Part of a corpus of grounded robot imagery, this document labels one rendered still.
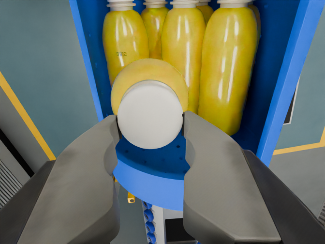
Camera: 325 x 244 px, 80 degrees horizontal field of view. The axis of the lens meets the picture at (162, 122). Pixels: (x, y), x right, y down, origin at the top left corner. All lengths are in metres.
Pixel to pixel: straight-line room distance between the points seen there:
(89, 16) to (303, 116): 1.93
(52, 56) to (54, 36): 0.14
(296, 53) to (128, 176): 0.23
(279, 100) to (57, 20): 1.40
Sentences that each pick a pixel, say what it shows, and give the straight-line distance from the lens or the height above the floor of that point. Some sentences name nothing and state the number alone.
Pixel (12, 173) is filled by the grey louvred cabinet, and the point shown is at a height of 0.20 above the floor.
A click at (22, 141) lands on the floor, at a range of 2.05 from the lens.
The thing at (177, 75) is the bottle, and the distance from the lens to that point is 0.16.
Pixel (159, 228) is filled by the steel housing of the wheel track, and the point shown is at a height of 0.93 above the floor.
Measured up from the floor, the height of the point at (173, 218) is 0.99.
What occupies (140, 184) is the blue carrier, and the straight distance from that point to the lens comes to 0.26.
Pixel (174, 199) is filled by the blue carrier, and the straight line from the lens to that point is 0.26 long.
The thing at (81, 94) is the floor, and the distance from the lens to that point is 1.60.
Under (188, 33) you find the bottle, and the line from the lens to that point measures 0.29.
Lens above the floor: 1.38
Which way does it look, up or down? 58 degrees down
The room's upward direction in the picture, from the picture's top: 174 degrees clockwise
